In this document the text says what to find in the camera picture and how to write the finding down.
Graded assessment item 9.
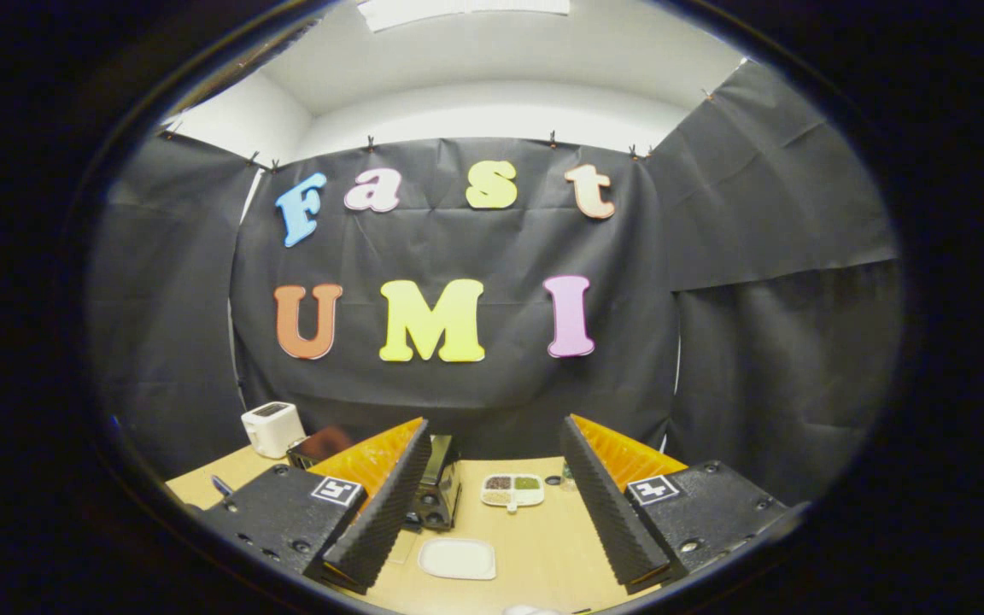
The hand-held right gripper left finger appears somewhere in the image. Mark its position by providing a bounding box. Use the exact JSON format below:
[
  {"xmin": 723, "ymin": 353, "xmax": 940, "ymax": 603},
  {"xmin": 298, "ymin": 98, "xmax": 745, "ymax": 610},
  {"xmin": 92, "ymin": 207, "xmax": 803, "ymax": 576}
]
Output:
[{"xmin": 193, "ymin": 417, "xmax": 433, "ymax": 596}]

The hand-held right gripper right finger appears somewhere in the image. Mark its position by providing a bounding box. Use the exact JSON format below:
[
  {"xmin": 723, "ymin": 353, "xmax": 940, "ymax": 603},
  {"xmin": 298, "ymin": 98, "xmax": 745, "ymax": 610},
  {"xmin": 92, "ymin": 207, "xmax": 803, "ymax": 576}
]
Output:
[{"xmin": 560, "ymin": 413, "xmax": 805, "ymax": 596}]

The black electric oven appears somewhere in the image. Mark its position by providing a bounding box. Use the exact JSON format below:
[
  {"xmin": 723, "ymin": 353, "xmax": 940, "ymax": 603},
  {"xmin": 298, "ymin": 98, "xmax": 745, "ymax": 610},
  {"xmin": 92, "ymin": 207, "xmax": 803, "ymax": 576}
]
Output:
[{"xmin": 287, "ymin": 427, "xmax": 463, "ymax": 532}]

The white toaster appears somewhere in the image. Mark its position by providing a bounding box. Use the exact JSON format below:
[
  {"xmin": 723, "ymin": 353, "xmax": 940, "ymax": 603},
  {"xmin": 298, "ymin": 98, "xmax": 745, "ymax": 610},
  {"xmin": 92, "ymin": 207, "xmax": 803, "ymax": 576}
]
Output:
[{"xmin": 240, "ymin": 401, "xmax": 306, "ymax": 460}]

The white rectangular plate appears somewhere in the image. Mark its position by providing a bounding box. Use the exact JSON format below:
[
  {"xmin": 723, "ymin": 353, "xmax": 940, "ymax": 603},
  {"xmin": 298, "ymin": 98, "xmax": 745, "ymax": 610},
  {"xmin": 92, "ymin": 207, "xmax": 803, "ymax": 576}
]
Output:
[{"xmin": 418, "ymin": 537, "xmax": 497, "ymax": 582}]

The white divided dish with grains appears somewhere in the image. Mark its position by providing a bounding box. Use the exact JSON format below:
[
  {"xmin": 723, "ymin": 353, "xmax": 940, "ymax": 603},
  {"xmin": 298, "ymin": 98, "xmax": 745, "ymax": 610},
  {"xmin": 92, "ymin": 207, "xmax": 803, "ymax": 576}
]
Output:
[{"xmin": 480, "ymin": 474, "xmax": 545, "ymax": 513}]

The black backdrop cloth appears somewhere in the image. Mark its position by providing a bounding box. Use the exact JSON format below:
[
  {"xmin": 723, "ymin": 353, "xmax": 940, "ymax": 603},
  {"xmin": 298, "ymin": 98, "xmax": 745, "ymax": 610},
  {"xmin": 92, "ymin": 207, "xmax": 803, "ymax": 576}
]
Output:
[{"xmin": 86, "ymin": 60, "xmax": 901, "ymax": 505}]

